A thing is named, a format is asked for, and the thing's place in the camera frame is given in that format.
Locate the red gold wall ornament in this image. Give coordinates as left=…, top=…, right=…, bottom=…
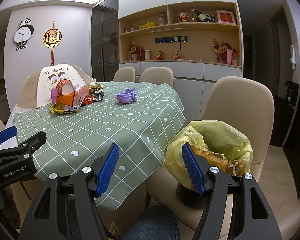
left=43, top=21, right=62, bottom=66

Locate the pink square toy box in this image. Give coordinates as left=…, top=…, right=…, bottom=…
left=51, top=87, right=58, bottom=104

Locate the wooden shelf cabinet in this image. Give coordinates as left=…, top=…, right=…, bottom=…
left=119, top=1, right=243, bottom=87

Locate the gold candy wrapper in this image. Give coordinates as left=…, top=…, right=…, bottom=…
left=89, top=82, right=104, bottom=93

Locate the cream folding food cover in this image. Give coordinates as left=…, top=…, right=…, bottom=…
left=16, top=63, right=92, bottom=109

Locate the green checked tablecloth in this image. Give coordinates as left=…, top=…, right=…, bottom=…
left=13, top=82, right=185, bottom=210

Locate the panda wall clock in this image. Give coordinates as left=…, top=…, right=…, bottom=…
left=13, top=17, right=34, bottom=51

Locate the red gold snack packet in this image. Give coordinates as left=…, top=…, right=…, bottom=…
left=82, top=95, right=100, bottom=105

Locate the panda bottle figurine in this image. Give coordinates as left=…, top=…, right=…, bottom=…
left=191, top=7, right=216, bottom=23

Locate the red framed picture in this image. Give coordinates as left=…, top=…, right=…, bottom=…
left=216, top=10, right=237, bottom=25

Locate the yellow wafer packet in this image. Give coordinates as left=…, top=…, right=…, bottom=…
left=50, top=102, right=82, bottom=114

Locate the orange paper box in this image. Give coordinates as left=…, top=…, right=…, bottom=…
left=56, top=85, right=89, bottom=106

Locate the beige chair far left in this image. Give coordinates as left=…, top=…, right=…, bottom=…
left=113, top=67, right=135, bottom=82

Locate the purple toy carriage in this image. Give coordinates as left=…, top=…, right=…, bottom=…
left=115, top=88, right=137, bottom=104

